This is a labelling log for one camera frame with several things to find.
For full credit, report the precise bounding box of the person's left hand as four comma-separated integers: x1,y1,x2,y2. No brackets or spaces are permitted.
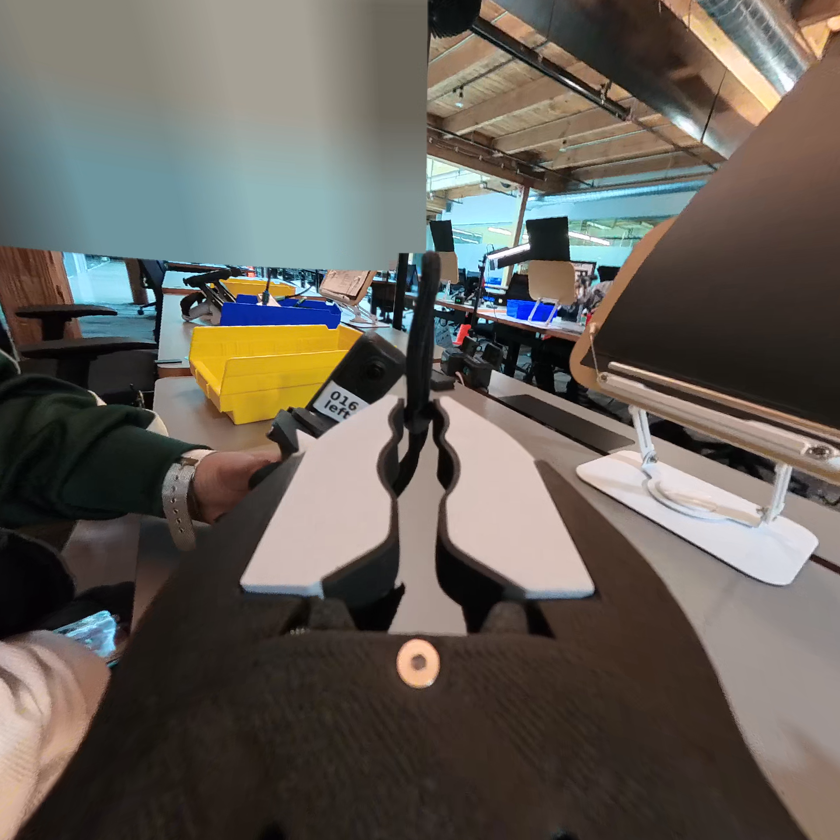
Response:
185,449,284,525

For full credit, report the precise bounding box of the corrugated silver duct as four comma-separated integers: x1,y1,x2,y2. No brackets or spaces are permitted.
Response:
696,0,818,96

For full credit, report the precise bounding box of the black flat pad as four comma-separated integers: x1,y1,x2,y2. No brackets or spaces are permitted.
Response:
497,394,634,458

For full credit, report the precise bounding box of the black pole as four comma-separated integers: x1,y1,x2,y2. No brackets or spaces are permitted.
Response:
392,252,412,330

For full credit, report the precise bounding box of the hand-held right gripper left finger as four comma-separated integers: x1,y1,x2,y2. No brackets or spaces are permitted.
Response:
239,395,406,599

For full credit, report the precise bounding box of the blue plastic bin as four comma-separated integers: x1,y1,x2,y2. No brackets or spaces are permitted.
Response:
507,298,560,327
218,294,342,330

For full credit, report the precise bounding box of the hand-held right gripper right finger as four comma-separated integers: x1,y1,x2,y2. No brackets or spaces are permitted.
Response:
430,396,595,600

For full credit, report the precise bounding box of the brown cardboard clipboard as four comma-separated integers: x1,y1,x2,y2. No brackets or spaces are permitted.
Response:
319,269,379,307

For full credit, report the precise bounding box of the shiny reflective object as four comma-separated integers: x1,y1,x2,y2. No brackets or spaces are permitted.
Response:
54,610,122,667

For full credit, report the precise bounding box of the person's left forearm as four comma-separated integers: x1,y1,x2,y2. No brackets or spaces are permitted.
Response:
0,348,204,529

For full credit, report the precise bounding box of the black tablet beige board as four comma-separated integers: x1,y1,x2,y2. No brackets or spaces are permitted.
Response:
570,56,840,434

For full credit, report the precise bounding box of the small tablet on stand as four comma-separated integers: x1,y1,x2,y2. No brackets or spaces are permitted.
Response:
525,215,578,324

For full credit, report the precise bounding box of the yellow plastic bin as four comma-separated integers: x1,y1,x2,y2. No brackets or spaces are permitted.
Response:
218,277,298,301
189,323,365,425

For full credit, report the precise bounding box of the black office chair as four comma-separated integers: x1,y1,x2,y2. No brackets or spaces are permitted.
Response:
13,304,158,408

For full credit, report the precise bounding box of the black lanyard strap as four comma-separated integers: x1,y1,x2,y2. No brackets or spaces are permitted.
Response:
392,251,444,494

